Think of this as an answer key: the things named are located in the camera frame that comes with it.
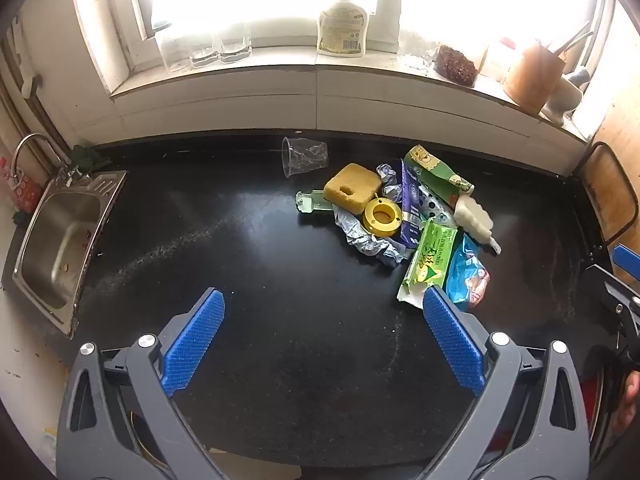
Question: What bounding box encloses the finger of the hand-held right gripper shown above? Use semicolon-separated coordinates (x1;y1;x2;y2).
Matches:
586;244;640;302

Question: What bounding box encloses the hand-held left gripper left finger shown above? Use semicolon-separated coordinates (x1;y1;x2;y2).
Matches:
56;287;236;480

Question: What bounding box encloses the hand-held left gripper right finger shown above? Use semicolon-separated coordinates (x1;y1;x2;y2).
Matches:
422;286;591;480

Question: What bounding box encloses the green cartoon snack packet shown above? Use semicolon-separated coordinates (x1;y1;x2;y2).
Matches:
403;144;475;196

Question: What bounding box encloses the person's right hand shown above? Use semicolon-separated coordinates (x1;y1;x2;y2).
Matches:
614;371;640;433

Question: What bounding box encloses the wooden chopping board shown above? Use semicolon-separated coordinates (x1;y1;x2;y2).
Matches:
580;142;633;248

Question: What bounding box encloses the light blue snack packet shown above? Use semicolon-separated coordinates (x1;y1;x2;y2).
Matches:
445;232;491;309

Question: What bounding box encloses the green wet wipes packet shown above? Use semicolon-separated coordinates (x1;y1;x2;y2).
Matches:
397;217;459;311

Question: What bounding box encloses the crumpled silver blue wrapper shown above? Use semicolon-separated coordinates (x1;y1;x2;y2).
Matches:
334;207;408;267

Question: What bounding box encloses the yellow tape roll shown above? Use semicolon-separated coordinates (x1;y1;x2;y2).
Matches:
363;197;404;237

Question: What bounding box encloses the dark blue carton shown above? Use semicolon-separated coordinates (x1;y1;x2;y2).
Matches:
397;160;426;251

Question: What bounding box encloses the stainless steel sink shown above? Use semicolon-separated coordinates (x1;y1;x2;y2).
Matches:
11;170;128;338

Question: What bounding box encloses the small crumpled silver wrapper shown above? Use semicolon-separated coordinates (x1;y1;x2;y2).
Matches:
376;162;403;198

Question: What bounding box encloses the yellow sponge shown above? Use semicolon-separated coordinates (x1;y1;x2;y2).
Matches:
323;162;383;211

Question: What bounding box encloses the wooden utensil holder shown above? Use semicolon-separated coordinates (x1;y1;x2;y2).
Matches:
501;42;568;116

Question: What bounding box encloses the green scouring cloth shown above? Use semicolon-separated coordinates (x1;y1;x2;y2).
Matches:
70;144;113;171

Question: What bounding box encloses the clear plastic cup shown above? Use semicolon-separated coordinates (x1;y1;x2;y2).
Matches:
281;136;329;179

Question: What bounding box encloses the red patterned bottle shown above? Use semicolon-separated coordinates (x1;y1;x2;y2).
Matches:
0;156;43;216

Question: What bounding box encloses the white jar with red lid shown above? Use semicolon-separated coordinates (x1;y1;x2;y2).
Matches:
482;37;518;81

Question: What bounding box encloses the glass jar of reddish grains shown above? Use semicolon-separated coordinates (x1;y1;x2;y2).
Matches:
432;42;478;86

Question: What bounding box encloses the chrome faucet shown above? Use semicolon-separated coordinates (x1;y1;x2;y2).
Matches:
12;132;76;181

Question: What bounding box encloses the white detergent bottle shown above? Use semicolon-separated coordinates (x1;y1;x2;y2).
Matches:
316;0;370;58

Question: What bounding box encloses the pale green plastic bracket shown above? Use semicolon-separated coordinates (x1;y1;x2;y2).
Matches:
295;187;333;216

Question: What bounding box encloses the pale utensil handle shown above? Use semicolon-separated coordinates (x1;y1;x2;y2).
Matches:
562;31;597;58
551;21;592;55

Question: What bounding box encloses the wall pipe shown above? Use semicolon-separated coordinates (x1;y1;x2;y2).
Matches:
0;35;76;166

